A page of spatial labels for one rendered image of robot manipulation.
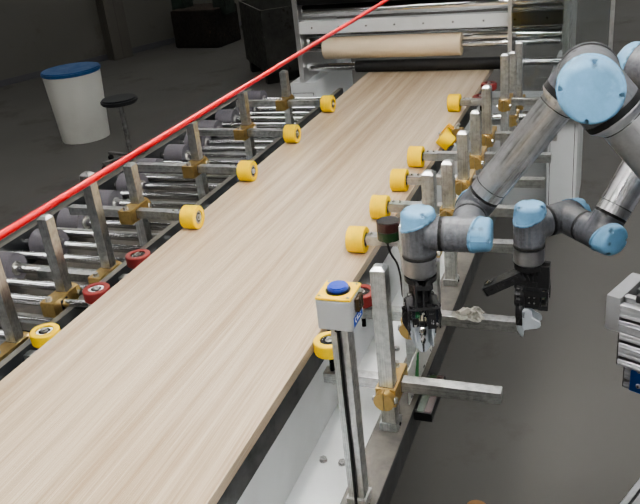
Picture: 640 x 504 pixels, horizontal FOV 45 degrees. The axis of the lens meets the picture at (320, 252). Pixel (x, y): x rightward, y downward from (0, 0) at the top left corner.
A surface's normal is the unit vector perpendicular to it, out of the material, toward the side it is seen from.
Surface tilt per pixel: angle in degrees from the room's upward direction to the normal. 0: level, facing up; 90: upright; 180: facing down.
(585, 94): 84
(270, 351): 0
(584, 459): 0
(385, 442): 0
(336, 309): 90
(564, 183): 90
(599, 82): 84
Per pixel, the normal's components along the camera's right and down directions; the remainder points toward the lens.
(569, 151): -0.34, 0.43
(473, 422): -0.10, -0.90
